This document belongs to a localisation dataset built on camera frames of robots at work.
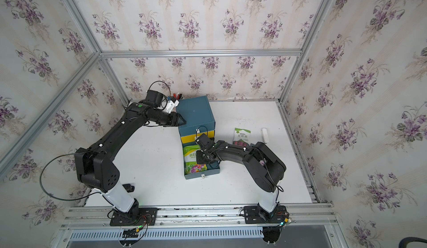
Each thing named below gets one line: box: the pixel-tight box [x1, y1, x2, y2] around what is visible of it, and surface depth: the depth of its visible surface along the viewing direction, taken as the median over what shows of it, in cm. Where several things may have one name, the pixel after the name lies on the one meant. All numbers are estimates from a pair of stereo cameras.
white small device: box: [261, 127, 269, 145], surface depth 100 cm
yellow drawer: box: [180, 130, 215, 144], surface depth 88 cm
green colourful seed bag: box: [183, 144, 208, 175], surface depth 90 cm
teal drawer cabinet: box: [176, 95, 216, 158], surface depth 85 cm
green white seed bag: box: [232, 127, 252, 146], surface depth 103 cm
